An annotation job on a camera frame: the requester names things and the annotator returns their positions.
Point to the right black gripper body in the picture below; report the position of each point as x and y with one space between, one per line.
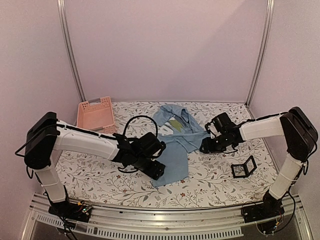
219 146

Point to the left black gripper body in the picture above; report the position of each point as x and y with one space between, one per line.
154 173

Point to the light blue printed t-shirt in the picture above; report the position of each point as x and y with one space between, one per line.
182 135

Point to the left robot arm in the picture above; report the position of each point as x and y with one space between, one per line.
51 134

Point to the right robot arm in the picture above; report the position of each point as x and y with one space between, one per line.
301 140

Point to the silver brooch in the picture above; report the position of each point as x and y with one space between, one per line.
238 170

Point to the black open jewelry box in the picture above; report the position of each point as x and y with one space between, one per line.
249 167

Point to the floral patterned table mat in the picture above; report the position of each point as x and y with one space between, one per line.
210 182

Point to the pink plastic basket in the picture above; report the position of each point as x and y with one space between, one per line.
97 115

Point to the front aluminium rail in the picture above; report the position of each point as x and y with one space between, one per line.
117 222

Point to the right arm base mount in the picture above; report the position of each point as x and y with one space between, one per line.
267 209

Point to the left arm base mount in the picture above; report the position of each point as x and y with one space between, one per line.
74 211

